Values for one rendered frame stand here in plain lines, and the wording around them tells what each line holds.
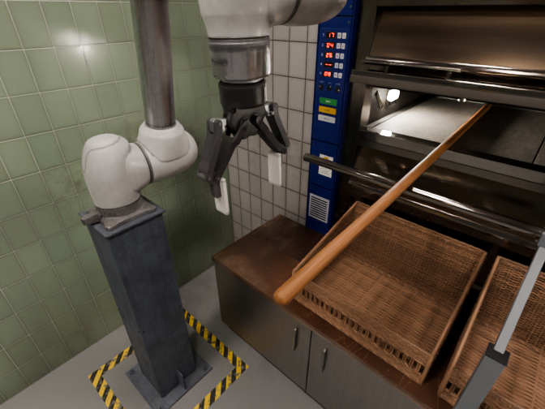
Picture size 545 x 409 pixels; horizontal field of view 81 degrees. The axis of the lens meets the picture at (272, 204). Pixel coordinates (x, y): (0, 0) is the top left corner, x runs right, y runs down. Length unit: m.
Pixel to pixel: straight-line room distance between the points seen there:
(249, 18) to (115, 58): 1.23
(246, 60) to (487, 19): 0.94
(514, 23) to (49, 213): 1.84
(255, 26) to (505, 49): 0.91
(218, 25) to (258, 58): 0.07
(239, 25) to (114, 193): 0.79
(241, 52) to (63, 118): 1.21
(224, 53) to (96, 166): 0.72
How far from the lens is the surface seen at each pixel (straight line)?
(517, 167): 1.32
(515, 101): 1.12
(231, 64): 0.49
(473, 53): 1.27
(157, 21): 1.05
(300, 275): 0.59
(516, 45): 1.26
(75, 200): 1.71
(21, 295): 1.86
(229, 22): 0.48
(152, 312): 1.45
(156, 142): 1.15
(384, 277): 1.55
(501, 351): 0.95
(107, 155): 1.11
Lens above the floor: 1.62
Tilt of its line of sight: 31 degrees down
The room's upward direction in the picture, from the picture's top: straight up
